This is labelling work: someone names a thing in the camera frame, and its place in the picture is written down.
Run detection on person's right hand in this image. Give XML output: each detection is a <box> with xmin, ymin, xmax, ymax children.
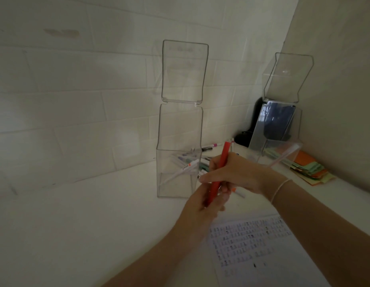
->
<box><xmin>198</xmin><ymin>152</ymin><xmax>289</xmax><ymax>204</ymax></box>

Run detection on person's left hand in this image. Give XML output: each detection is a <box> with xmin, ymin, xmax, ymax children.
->
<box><xmin>173</xmin><ymin>183</ymin><xmax>231</xmax><ymax>240</ymax></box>

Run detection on pile of assorted pens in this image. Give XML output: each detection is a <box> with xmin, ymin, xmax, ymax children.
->
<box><xmin>173</xmin><ymin>142</ymin><xmax>247</xmax><ymax>199</ymax></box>

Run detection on clear acrylic box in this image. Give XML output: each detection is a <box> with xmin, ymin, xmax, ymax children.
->
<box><xmin>156</xmin><ymin>39</ymin><xmax>209</xmax><ymax>199</ymax></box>
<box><xmin>248</xmin><ymin>52</ymin><xmax>314</xmax><ymax>168</ymax></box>

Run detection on white paper sheet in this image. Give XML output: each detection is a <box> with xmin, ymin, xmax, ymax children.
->
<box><xmin>207</xmin><ymin>213</ymin><xmax>332</xmax><ymax>287</ymax></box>

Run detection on person's left forearm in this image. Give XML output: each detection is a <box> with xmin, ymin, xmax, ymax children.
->
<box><xmin>101</xmin><ymin>225</ymin><xmax>203</xmax><ymax>287</ymax></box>

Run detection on person's right forearm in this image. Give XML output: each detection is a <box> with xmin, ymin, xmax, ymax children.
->
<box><xmin>271</xmin><ymin>179</ymin><xmax>370</xmax><ymax>287</ymax></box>

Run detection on black bag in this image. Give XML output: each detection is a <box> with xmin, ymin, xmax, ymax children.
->
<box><xmin>234</xmin><ymin>97</ymin><xmax>265</xmax><ymax>148</ymax></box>

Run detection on stack of coloured sticky notes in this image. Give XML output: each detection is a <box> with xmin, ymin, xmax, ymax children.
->
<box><xmin>265</xmin><ymin>149</ymin><xmax>336</xmax><ymax>186</ymax></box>

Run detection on thin wrist bracelet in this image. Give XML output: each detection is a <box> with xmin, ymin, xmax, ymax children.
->
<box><xmin>270</xmin><ymin>178</ymin><xmax>293</xmax><ymax>205</ymax></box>

